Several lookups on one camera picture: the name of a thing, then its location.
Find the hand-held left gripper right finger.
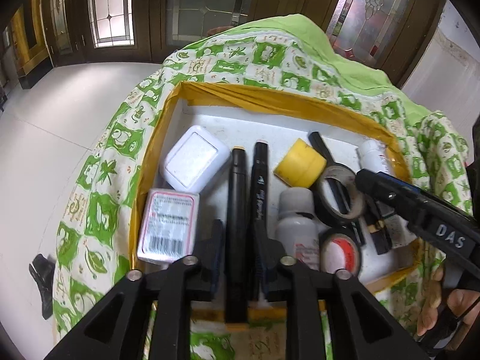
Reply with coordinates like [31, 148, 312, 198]
[253, 225, 432, 360]

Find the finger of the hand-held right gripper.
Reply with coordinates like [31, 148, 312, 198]
[354, 169, 432, 227]

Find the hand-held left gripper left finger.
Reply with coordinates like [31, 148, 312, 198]
[45, 219, 226, 360]

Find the white medicine bottle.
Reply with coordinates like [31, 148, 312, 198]
[275, 188, 322, 271]
[356, 139, 396, 181]

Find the black lipstick tube gold band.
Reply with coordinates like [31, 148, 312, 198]
[365, 199, 392, 256]

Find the black marker yellow tip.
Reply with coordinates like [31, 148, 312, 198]
[225, 145, 250, 325]

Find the small white barcode box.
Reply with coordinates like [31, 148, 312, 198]
[136, 188, 200, 265]

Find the black tape roll red core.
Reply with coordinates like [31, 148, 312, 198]
[319, 226, 364, 282]

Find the long black marker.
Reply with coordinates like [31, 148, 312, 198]
[308, 131, 366, 246]

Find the yellow round jar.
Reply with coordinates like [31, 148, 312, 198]
[273, 138, 328, 188]

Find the black marker white lettering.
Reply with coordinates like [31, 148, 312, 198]
[249, 140, 271, 302]

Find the white square plastic case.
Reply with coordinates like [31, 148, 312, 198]
[159, 125, 231, 193]

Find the white foam tray yellow tape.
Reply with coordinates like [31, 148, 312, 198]
[128, 80, 421, 331]

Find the person's right hand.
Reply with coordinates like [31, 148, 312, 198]
[414, 266, 480, 340]

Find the wooden stained glass door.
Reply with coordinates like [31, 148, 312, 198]
[326, 0, 447, 87]
[49, 0, 166, 64]
[150, 0, 338, 53]

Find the black shoe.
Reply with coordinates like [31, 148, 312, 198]
[29, 254, 57, 320]

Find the green printed blanket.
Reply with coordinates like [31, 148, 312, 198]
[50, 14, 473, 360]

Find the yellow wooden door frame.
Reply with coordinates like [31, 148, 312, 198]
[9, 0, 53, 79]

